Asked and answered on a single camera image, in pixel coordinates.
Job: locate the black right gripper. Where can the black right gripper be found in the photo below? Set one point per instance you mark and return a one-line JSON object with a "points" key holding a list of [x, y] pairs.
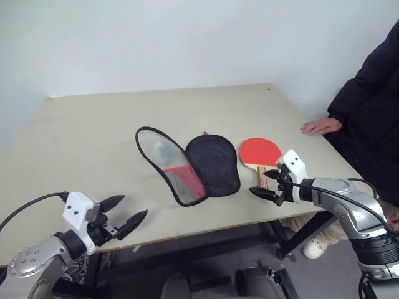
{"points": [[287, 191]]}

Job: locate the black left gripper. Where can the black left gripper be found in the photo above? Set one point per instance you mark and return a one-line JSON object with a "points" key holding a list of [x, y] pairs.
{"points": [[103, 232]]}

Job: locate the red table tennis paddle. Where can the red table tennis paddle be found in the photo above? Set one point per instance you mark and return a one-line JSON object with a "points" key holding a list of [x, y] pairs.
{"points": [[258, 149]]}

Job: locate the red black paddle case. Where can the red black paddle case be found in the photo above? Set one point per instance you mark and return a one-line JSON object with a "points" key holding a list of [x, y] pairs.
{"points": [[212, 165]]}

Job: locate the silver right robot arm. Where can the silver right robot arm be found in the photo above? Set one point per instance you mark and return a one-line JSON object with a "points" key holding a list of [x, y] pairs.
{"points": [[358, 205]]}

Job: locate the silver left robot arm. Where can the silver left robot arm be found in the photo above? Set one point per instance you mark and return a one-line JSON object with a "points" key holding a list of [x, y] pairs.
{"points": [[31, 258]]}

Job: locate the person's right hand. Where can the person's right hand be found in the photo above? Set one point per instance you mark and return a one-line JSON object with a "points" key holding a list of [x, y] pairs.
{"points": [[322, 126]]}

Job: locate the white tape strip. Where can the white tape strip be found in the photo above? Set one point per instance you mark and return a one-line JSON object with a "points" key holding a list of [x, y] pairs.
{"points": [[136, 248]]}

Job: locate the white blue plush toy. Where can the white blue plush toy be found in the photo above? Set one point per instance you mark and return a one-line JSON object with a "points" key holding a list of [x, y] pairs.
{"points": [[162, 151]]}

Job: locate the white sneaker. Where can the white sneaker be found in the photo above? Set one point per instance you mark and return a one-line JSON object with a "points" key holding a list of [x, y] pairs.
{"points": [[315, 249]]}

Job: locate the person's beige trousers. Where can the person's beige trousers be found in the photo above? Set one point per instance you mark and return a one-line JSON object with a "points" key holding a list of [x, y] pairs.
{"points": [[335, 233]]}

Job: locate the dark grey rounded shape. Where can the dark grey rounded shape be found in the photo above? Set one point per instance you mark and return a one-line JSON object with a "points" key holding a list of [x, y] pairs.
{"points": [[255, 283], [176, 286]]}

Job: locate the black metal bar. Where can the black metal bar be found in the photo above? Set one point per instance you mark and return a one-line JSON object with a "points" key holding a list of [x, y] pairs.
{"points": [[288, 286]]}

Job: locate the person's black puffer jacket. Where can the person's black puffer jacket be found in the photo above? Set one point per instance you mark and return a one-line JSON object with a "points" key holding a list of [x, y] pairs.
{"points": [[374, 109]]}

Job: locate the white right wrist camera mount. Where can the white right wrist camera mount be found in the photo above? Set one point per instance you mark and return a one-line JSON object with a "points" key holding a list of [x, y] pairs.
{"points": [[293, 162]]}

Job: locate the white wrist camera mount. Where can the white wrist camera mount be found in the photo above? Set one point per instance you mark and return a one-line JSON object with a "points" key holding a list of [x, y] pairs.
{"points": [[76, 205], [293, 162]]}

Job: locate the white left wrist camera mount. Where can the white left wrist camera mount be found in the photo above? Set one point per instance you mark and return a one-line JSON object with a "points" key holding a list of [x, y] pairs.
{"points": [[76, 205]]}

